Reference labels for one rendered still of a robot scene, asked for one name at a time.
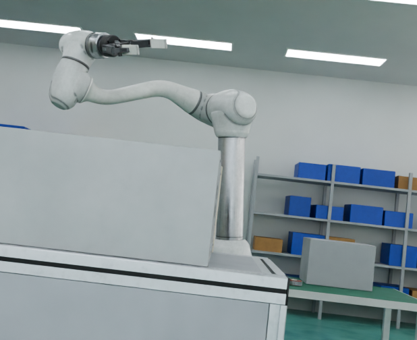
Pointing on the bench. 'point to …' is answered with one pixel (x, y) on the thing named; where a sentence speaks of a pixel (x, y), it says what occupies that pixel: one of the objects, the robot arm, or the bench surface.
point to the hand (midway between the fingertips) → (150, 46)
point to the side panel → (276, 322)
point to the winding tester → (99, 195)
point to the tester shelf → (147, 272)
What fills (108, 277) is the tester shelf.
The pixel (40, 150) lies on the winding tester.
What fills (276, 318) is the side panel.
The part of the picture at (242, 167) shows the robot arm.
